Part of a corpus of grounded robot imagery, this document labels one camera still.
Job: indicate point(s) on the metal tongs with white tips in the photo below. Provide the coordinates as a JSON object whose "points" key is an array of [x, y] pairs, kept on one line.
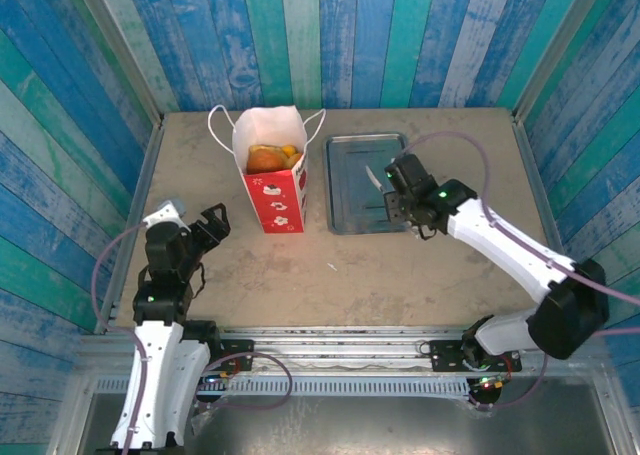
{"points": [[373, 178]]}

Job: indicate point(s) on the white and red paper bag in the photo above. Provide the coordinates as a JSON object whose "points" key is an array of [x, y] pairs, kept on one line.
{"points": [[275, 210]]}

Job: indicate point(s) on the smooth brown fake bun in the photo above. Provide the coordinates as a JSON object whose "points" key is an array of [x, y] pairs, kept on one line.
{"points": [[264, 163]]}

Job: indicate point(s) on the fake croissant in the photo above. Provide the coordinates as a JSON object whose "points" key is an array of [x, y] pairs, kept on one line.
{"points": [[260, 148]]}

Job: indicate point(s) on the yellow orange striped fake bread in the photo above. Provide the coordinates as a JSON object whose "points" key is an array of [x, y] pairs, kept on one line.
{"points": [[289, 150]]}

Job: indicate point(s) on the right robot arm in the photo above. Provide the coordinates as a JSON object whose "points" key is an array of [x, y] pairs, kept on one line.
{"points": [[500, 240]]}

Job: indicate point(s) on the metal baking tray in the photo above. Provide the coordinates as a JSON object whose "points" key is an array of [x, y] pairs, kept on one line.
{"points": [[350, 185]]}

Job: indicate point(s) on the small circuit board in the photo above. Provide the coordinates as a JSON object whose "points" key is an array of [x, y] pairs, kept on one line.
{"points": [[487, 383], [216, 379]]}

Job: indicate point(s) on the grey metal sheet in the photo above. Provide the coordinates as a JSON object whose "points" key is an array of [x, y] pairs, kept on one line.
{"points": [[350, 425]]}

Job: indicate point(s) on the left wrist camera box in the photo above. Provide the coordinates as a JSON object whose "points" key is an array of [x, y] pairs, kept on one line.
{"points": [[165, 214]]}

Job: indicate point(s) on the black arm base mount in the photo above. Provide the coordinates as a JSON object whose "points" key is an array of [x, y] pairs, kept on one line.
{"points": [[447, 356], [237, 356]]}

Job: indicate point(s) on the aluminium front rail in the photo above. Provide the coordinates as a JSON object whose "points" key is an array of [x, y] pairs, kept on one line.
{"points": [[340, 347]]}

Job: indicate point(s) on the aluminium corner post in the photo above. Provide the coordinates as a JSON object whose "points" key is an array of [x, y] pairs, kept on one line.
{"points": [[120, 50], [555, 50]]}

